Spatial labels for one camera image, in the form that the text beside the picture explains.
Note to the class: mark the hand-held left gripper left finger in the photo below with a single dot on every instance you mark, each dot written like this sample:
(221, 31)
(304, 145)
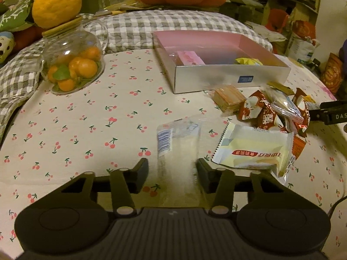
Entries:
(143, 168)

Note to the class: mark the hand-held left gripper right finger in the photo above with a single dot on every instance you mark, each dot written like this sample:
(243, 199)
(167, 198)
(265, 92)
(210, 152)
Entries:
(202, 168)

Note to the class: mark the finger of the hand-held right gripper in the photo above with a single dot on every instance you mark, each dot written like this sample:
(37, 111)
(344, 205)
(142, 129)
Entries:
(333, 113)

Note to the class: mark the long clear snack packet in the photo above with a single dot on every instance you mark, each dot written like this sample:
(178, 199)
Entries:
(176, 146)

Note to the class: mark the red white candy packet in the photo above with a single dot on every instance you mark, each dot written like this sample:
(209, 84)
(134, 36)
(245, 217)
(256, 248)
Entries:
(301, 100)
(267, 120)
(252, 108)

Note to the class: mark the orange snack packet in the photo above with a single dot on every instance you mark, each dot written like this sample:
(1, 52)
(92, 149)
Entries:
(298, 146)

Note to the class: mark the pale yellow snack packet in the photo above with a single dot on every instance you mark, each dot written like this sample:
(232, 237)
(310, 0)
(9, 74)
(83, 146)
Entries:
(252, 147)

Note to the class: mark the clear wafer biscuit packet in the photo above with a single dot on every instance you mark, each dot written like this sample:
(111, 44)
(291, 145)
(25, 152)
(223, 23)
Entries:
(227, 97)

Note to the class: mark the pink box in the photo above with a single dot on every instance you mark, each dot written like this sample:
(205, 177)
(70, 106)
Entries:
(206, 78)

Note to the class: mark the pink snack packet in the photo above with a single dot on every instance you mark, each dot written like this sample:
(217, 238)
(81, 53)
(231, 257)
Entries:
(189, 57)

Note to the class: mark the orange patterned bag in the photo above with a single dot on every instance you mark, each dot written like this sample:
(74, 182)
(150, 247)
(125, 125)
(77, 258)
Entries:
(332, 71)

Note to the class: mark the white sack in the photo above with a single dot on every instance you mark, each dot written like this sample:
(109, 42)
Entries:
(301, 48)

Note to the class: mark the orange red bag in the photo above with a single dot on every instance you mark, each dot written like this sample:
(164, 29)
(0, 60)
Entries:
(303, 28)

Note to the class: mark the crumpled paper sheet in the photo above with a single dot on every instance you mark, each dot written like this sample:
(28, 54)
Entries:
(265, 32)

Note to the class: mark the red plastic chair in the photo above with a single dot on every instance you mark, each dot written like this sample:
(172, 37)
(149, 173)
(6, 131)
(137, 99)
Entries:
(276, 19)

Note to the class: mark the wooden shelf unit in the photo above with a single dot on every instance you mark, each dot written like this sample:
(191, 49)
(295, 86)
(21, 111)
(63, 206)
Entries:
(298, 2)

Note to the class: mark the pile of small oranges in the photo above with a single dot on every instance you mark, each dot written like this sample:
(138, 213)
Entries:
(81, 66)

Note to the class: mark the glass jar with wooden lid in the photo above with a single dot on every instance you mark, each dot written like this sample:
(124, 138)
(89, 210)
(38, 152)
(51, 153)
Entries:
(73, 43)

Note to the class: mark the small red plush cushion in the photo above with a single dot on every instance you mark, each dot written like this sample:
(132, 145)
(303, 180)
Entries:
(27, 36)

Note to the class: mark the blue plush doll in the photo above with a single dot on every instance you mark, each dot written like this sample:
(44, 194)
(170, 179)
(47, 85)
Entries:
(5, 47)

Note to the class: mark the large yellow citrus fruit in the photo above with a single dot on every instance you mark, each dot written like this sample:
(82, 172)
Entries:
(57, 0)

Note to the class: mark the green leaf print cushion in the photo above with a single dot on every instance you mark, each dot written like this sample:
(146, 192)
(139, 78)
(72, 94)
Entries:
(13, 13)

